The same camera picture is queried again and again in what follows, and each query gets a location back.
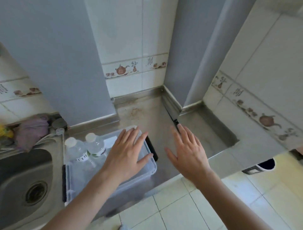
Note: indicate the person's left hand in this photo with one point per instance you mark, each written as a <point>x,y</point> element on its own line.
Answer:
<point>123,158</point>

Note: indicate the person's right hand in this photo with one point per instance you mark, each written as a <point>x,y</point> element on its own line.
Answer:
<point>190,158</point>

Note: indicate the person's right little finger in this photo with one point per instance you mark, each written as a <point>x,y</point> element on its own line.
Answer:
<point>200,148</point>

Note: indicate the person's left middle finger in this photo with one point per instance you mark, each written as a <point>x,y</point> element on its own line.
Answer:
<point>131,138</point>

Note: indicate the person's left thumb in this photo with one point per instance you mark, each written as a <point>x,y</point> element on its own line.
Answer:
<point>145,160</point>

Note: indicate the person's right thumb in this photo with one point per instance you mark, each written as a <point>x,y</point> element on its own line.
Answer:
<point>171,155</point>

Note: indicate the person's right middle finger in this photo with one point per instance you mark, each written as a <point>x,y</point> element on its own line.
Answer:
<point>185,136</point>

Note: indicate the person's left forearm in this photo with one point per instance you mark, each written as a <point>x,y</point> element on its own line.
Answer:
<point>82,201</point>

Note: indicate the person's right forearm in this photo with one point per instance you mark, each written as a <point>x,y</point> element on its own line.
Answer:
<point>227,203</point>

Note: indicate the clear bottle with green label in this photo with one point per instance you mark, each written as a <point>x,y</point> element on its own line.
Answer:
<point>95,147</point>

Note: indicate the clear plastic storage box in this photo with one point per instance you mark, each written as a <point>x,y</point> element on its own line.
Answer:
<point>94,180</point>

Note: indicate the clear bottle with striped label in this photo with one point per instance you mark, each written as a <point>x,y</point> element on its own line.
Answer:
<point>75,151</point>

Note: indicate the black and white bin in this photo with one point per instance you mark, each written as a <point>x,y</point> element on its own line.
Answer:
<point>262,165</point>

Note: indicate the small clear plastic cap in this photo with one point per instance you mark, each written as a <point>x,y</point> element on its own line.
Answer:
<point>60,131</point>

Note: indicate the grey round lid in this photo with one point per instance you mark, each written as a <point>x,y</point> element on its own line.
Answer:
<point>59,123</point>

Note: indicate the purple cloth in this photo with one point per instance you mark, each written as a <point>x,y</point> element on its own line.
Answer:
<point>32,132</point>

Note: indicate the round sink drain strainer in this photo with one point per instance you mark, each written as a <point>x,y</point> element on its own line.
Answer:
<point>36,193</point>

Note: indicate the stainless steel sink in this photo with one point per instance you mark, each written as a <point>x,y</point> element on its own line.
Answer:
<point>16,170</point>

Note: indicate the yellow packet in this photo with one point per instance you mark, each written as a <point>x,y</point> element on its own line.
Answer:
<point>6,132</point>

